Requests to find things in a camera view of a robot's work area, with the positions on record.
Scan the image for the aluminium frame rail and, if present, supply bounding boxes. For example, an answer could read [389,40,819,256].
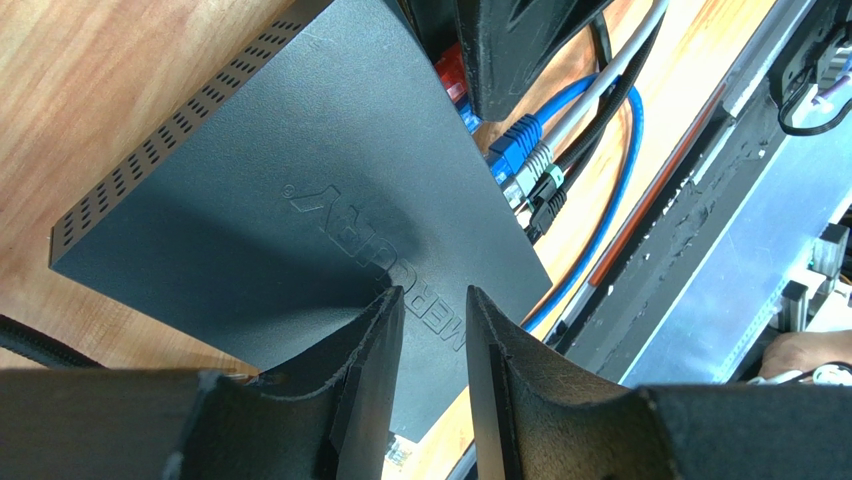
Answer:
[618,0,852,387]

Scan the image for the black power cord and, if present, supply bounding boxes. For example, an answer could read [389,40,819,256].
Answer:
[0,314,105,371]

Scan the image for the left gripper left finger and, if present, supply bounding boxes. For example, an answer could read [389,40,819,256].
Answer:
[1,287,404,479]

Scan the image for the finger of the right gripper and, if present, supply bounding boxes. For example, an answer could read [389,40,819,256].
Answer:
[455,0,610,122]

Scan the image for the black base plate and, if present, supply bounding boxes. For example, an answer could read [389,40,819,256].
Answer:
[545,39,827,374]

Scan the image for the red ethernet cable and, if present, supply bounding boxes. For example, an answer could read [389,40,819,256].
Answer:
[435,42,470,102]

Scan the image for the black network switch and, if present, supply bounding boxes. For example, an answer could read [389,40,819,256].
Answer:
[49,1,551,441]

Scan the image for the grey ethernet cable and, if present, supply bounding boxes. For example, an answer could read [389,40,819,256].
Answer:
[500,0,670,209]

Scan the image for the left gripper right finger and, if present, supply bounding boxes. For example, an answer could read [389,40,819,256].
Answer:
[466,286,851,479]

